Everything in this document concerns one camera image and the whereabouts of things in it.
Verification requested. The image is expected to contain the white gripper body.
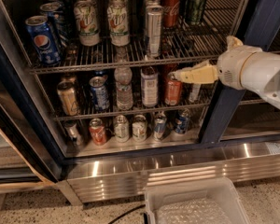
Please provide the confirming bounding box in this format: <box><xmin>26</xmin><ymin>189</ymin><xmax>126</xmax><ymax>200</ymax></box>
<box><xmin>217</xmin><ymin>45</ymin><xmax>261</xmax><ymax>90</ymax></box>

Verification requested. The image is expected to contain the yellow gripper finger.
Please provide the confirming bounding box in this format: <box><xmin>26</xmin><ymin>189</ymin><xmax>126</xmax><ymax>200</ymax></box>
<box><xmin>226</xmin><ymin>35</ymin><xmax>243</xmax><ymax>50</ymax></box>
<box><xmin>173</xmin><ymin>60</ymin><xmax>218</xmax><ymax>84</ymax></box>

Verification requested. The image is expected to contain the red Coca-Cola can top shelf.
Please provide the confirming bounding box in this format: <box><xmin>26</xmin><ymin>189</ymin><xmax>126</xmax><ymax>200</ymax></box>
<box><xmin>163</xmin><ymin>0</ymin><xmax>180</xmax><ymax>28</ymax></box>

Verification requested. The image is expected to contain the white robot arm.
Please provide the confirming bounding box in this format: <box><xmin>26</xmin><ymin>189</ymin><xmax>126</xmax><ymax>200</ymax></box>
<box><xmin>173</xmin><ymin>35</ymin><xmax>280</xmax><ymax>110</ymax></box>

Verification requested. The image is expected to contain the silver slim can middle shelf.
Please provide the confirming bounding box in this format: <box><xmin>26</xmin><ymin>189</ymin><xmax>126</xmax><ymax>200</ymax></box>
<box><xmin>189</xmin><ymin>84</ymin><xmax>201</xmax><ymax>103</ymax></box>

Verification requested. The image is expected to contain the orange-red can middle shelf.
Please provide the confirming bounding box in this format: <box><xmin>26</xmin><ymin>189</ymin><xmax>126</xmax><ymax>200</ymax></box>
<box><xmin>164</xmin><ymin>72</ymin><xmax>182</xmax><ymax>105</ymax></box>

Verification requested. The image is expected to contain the blue Pepsi can bottom right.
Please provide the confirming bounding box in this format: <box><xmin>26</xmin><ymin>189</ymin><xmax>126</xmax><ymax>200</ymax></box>
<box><xmin>174</xmin><ymin>108</ymin><xmax>190</xmax><ymax>134</ymax></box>

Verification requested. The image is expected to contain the blue pepsi can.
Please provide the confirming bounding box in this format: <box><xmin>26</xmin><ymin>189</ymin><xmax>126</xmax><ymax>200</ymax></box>
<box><xmin>174</xmin><ymin>108</ymin><xmax>190</xmax><ymax>134</ymax></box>
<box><xmin>47</xmin><ymin>0</ymin><xmax>72</xmax><ymax>16</ymax></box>
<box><xmin>25</xmin><ymin>15</ymin><xmax>61</xmax><ymax>66</ymax></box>
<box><xmin>40</xmin><ymin>2</ymin><xmax>69</xmax><ymax>48</ymax></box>

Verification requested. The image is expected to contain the dark green can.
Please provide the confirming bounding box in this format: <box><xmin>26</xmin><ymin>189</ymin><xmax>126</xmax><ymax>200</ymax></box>
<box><xmin>186</xmin><ymin>0</ymin><xmax>206</xmax><ymax>25</ymax></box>

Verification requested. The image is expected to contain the blue silver can bottom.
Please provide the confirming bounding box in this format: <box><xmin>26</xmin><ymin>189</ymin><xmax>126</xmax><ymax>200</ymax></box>
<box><xmin>153</xmin><ymin>113</ymin><xmax>167</xmax><ymax>140</ymax></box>

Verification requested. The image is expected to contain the tall silver slim can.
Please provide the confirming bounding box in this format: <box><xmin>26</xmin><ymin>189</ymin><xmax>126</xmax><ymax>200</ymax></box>
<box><xmin>146</xmin><ymin>5</ymin><xmax>163</xmax><ymax>57</ymax></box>

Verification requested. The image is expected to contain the white can bottom centre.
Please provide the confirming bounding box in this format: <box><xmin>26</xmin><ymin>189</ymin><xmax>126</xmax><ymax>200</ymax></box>
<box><xmin>132</xmin><ymin>115</ymin><xmax>147</xmax><ymax>142</ymax></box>

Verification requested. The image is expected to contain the white can bottom centre-left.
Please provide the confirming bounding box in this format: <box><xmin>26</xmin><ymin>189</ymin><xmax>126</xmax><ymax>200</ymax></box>
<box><xmin>113</xmin><ymin>115</ymin><xmax>130</xmax><ymax>143</ymax></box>

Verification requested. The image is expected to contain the right front 7UP can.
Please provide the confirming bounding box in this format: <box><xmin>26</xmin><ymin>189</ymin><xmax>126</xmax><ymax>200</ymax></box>
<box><xmin>107</xmin><ymin>2</ymin><xmax>130</xmax><ymax>47</ymax></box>

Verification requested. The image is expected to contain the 7up can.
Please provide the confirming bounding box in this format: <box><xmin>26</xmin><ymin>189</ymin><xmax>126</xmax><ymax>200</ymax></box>
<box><xmin>74</xmin><ymin>1</ymin><xmax>100</xmax><ymax>47</ymax></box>
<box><xmin>107</xmin><ymin>2</ymin><xmax>130</xmax><ymax>47</ymax></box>

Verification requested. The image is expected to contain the blue can middle shelf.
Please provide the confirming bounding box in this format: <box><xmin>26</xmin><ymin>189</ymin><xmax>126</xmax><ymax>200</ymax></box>
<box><xmin>89</xmin><ymin>77</ymin><xmax>109</xmax><ymax>111</ymax></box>

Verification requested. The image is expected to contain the steel fridge cabinet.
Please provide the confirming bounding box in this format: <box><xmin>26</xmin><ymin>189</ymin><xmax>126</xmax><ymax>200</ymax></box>
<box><xmin>0</xmin><ymin>0</ymin><xmax>280</xmax><ymax>203</ymax></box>

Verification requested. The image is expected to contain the red can bottom shelf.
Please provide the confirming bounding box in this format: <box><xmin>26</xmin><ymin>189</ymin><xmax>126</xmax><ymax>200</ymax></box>
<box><xmin>89</xmin><ymin>119</ymin><xmax>107</xmax><ymax>146</ymax></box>

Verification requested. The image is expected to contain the left front 7UP can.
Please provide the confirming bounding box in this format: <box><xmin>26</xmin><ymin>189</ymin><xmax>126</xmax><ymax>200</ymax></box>
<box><xmin>74</xmin><ymin>1</ymin><xmax>100</xmax><ymax>47</ymax></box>

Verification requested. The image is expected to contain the gold can middle shelf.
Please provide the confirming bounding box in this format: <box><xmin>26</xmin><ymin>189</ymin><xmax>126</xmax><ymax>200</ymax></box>
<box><xmin>57</xmin><ymin>81</ymin><xmax>79</xmax><ymax>116</ymax></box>

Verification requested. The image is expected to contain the silver can bottom left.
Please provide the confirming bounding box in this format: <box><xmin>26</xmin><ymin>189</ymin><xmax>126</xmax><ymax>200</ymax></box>
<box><xmin>63</xmin><ymin>120</ymin><xmax>83</xmax><ymax>146</ymax></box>

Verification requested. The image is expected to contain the front blue Pepsi can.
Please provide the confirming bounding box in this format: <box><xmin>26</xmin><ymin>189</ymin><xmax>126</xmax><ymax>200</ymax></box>
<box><xmin>25</xmin><ymin>15</ymin><xmax>61</xmax><ymax>66</ymax></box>

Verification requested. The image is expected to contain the open glass fridge door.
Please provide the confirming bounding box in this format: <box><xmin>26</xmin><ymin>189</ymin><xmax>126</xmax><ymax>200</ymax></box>
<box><xmin>0</xmin><ymin>42</ymin><xmax>61</xmax><ymax>192</ymax></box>

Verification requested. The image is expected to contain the white labelled bottle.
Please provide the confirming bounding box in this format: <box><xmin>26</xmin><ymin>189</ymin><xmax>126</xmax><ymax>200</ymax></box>
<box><xmin>141</xmin><ymin>66</ymin><xmax>159</xmax><ymax>107</ymax></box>

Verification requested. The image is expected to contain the clear water bottle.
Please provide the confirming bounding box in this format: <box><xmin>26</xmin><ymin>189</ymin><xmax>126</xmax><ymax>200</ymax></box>
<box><xmin>114</xmin><ymin>47</ymin><xmax>133</xmax><ymax>110</ymax></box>

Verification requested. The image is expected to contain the white plastic bin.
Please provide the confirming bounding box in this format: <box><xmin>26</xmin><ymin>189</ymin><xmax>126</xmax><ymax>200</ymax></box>
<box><xmin>145</xmin><ymin>177</ymin><xmax>250</xmax><ymax>224</ymax></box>

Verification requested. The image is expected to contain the middle wire shelf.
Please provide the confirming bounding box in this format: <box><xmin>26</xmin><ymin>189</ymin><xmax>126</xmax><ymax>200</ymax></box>
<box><xmin>54</xmin><ymin>59</ymin><xmax>223</xmax><ymax>122</ymax></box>

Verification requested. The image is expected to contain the wire shelf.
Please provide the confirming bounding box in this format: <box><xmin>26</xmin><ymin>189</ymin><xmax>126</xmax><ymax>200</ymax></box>
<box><xmin>30</xmin><ymin>0</ymin><xmax>241</xmax><ymax>75</ymax></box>
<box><xmin>54</xmin><ymin>59</ymin><xmax>223</xmax><ymax>122</ymax></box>

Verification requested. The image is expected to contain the top wire shelf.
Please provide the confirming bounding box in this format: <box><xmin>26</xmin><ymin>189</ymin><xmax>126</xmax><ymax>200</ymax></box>
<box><xmin>30</xmin><ymin>0</ymin><xmax>241</xmax><ymax>75</ymax></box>

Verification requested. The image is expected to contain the black cable on floor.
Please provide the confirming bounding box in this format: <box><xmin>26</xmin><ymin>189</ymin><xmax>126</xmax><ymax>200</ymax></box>
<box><xmin>107</xmin><ymin>203</ymin><xmax>147</xmax><ymax>224</ymax></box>

